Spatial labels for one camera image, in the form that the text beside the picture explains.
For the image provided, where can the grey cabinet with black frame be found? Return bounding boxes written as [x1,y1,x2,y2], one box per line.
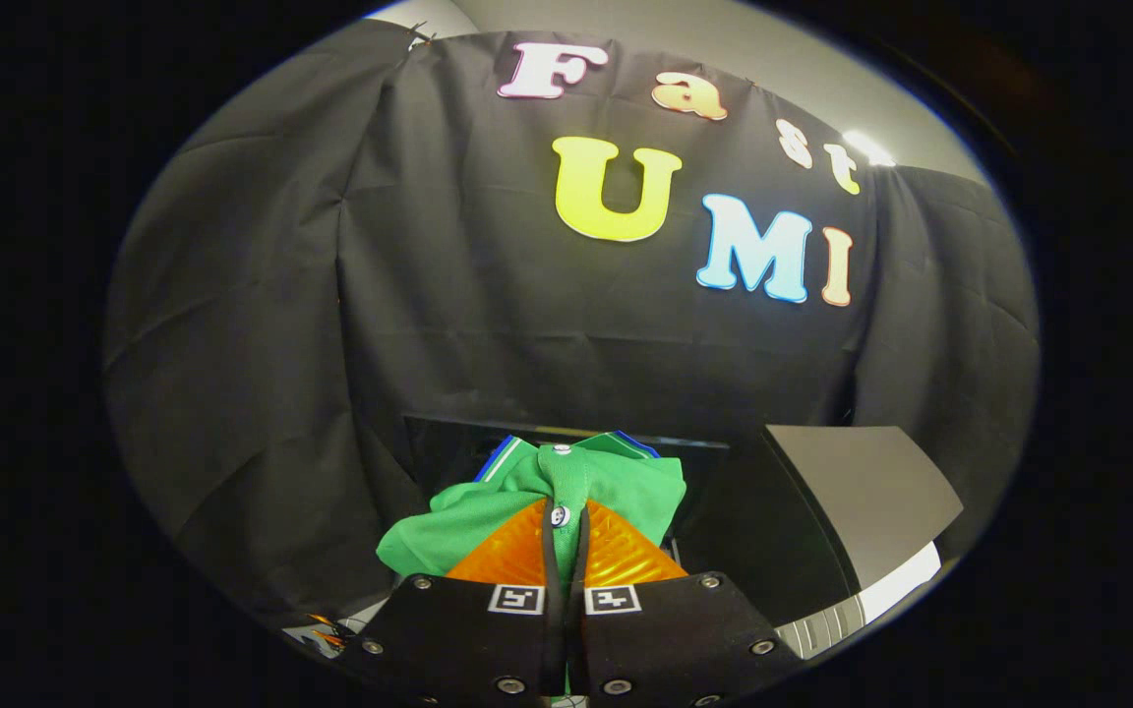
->
[675,425,964,660]

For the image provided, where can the green polo shirt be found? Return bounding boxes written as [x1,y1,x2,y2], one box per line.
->
[376,431,687,581]

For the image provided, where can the black backdrop cloth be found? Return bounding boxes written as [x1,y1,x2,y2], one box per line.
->
[102,20,1042,630]

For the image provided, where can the ceiling light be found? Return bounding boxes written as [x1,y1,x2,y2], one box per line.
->
[842,130,897,168]

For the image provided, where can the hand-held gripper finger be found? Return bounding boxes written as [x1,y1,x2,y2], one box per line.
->
[566,500,804,707]
[340,497,567,704]

